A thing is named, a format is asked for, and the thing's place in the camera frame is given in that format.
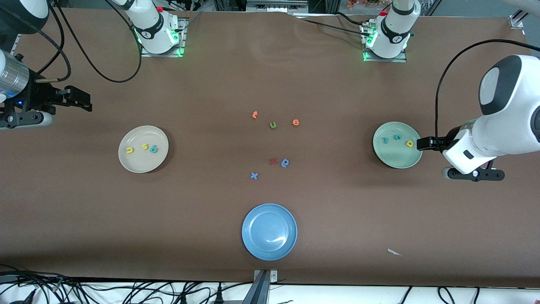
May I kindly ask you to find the black cable behind table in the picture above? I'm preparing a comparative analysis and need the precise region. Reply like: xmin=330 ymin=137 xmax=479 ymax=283
xmin=291 ymin=12 xmax=372 ymax=38

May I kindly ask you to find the grey power strip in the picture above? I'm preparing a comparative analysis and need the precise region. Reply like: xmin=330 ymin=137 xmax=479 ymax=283
xmin=246 ymin=0 xmax=308 ymax=13

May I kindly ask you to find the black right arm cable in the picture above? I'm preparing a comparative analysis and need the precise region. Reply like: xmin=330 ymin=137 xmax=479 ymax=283
xmin=36 ymin=0 xmax=143 ymax=84

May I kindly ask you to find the orange background clutter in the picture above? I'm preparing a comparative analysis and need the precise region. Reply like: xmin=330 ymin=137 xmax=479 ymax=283
xmin=347 ymin=0 xmax=391 ymax=10

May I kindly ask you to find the green plate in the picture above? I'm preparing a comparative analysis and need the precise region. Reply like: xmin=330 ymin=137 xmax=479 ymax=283
xmin=373 ymin=122 xmax=423 ymax=169

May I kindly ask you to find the beige plate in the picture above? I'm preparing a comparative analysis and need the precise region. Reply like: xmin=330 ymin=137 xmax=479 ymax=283
xmin=118 ymin=125 xmax=169 ymax=174

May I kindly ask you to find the aluminium frame corner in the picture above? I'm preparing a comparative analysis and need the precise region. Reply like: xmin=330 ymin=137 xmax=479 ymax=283
xmin=508 ymin=6 xmax=530 ymax=29

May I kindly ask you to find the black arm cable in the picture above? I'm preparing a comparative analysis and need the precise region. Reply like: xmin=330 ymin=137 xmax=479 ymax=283
xmin=435 ymin=39 xmax=540 ymax=139
xmin=36 ymin=0 xmax=143 ymax=84

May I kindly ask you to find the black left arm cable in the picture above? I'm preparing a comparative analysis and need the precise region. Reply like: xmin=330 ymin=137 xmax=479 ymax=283
xmin=435 ymin=39 xmax=540 ymax=139

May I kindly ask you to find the blue plate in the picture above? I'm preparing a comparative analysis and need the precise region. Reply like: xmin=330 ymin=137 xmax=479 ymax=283
xmin=241 ymin=204 xmax=298 ymax=261

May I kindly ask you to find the black cable bundle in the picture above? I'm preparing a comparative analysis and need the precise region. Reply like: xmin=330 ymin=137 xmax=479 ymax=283
xmin=0 ymin=264 xmax=237 ymax=304

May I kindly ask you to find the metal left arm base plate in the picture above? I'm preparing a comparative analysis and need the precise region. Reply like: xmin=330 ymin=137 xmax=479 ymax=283
xmin=362 ymin=23 xmax=408 ymax=63

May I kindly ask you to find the brown table cover sheet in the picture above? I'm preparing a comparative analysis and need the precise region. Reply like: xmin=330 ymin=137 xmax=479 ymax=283
xmin=0 ymin=6 xmax=540 ymax=290

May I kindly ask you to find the aluminium profile post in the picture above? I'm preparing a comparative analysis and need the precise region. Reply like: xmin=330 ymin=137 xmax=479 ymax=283
xmin=252 ymin=269 xmax=279 ymax=304

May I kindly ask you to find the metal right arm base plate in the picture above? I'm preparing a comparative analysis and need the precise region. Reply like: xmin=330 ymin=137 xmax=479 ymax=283
xmin=140 ymin=18 xmax=188 ymax=57

